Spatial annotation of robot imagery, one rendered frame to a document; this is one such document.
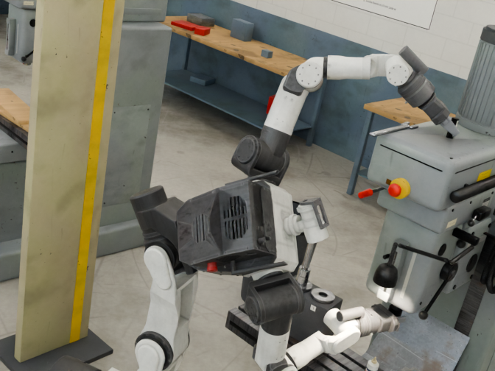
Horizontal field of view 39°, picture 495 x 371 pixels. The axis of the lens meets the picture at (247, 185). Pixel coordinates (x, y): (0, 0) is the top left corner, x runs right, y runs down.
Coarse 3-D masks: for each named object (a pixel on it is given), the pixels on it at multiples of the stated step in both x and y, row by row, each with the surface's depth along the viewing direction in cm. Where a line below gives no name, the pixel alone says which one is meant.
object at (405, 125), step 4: (404, 124) 217; (408, 124) 220; (388, 128) 210; (392, 128) 211; (396, 128) 212; (400, 128) 213; (404, 128) 214; (412, 128) 216; (372, 132) 203; (376, 132) 204; (380, 132) 205; (384, 132) 205; (388, 132) 207
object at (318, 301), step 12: (312, 288) 272; (312, 300) 264; (324, 300) 263; (336, 300) 267; (312, 312) 264; (324, 312) 261; (300, 324) 268; (312, 324) 265; (324, 324) 262; (300, 336) 270
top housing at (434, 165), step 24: (384, 144) 207; (408, 144) 203; (432, 144) 206; (456, 144) 210; (480, 144) 215; (384, 168) 208; (408, 168) 203; (432, 168) 198; (456, 168) 196; (480, 168) 210; (432, 192) 199
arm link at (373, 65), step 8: (368, 56) 212; (376, 56) 212; (384, 56) 213; (392, 56) 212; (400, 56) 212; (368, 64) 208; (376, 64) 213; (384, 64) 214; (368, 72) 209; (376, 72) 215; (384, 72) 215
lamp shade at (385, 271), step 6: (384, 264) 215; (378, 270) 215; (384, 270) 213; (390, 270) 213; (396, 270) 215; (378, 276) 214; (384, 276) 213; (390, 276) 213; (396, 276) 214; (378, 282) 215; (384, 282) 214; (390, 282) 214; (396, 282) 216; (390, 288) 215
